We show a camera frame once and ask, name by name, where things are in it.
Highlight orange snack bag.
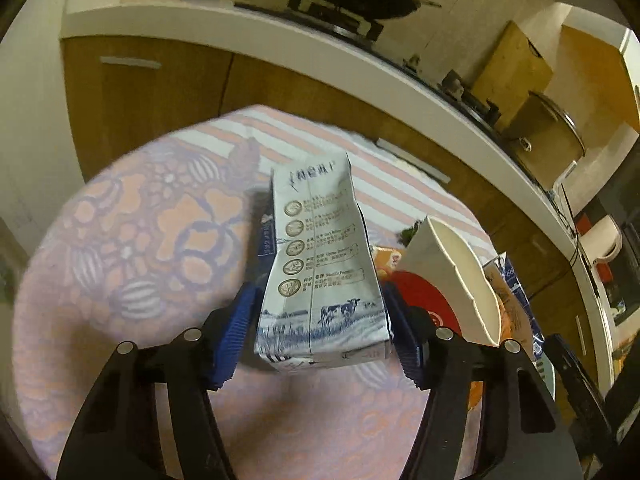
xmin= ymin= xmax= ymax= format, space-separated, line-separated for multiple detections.
xmin=371 ymin=245 xmax=483 ymax=411

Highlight blue white milk carton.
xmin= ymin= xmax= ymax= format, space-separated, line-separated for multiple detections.
xmin=254 ymin=152 xmax=393 ymax=373

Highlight white kitchen countertop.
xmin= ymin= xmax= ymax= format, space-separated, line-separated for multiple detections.
xmin=60 ymin=0 xmax=616 ymax=396

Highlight light blue plastic basket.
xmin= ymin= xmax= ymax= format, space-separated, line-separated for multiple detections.
xmin=535 ymin=353 xmax=556 ymax=399

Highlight red white paper cup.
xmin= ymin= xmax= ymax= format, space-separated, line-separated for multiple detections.
xmin=392 ymin=216 xmax=501 ymax=347

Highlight white electric kettle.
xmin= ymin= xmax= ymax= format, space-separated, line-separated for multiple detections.
xmin=580 ymin=214 xmax=624 ymax=266

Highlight pink floral tablecloth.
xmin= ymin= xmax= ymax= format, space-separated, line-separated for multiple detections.
xmin=12 ymin=106 xmax=496 ymax=479

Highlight steel stock pot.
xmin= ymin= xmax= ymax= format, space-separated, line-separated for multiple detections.
xmin=502 ymin=90 xmax=586 ymax=191

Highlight black gas stove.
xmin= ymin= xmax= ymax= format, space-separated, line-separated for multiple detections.
xmin=217 ymin=0 xmax=501 ymax=131

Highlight wooden cutting board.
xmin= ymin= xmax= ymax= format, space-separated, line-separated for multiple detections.
xmin=471 ymin=21 xmax=553 ymax=131

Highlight brown wooden cabinets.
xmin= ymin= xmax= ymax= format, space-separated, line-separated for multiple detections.
xmin=62 ymin=36 xmax=597 ymax=376

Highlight black power cable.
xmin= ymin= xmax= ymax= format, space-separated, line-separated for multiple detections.
xmin=554 ymin=181 xmax=601 ymax=296

